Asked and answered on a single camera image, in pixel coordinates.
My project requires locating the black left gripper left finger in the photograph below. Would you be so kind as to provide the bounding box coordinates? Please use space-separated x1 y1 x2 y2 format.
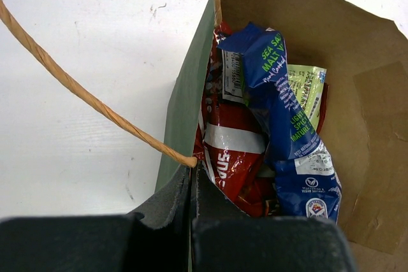
1 166 191 271

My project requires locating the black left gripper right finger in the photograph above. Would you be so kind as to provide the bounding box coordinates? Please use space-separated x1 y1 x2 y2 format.
191 164 358 271

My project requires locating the red Doritos chip bag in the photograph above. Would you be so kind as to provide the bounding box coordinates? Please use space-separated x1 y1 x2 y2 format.
194 24 283 217

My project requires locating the blue crisps bag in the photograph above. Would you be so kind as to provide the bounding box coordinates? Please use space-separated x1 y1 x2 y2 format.
218 22 342 222

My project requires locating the small green snack packet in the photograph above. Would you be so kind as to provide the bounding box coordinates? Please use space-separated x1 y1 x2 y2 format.
288 64 329 134

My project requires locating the green paper bag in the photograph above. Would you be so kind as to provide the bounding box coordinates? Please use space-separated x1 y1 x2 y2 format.
149 0 407 271

